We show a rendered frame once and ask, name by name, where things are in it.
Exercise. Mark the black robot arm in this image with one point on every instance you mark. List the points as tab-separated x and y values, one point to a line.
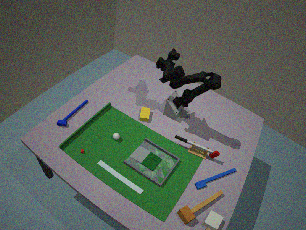
177	79

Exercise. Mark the light grey flat bar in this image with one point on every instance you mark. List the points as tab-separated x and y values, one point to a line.
120	177

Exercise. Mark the white golf ball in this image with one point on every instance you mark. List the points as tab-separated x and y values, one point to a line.
116	136

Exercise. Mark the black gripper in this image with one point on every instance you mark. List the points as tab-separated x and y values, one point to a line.
173	55

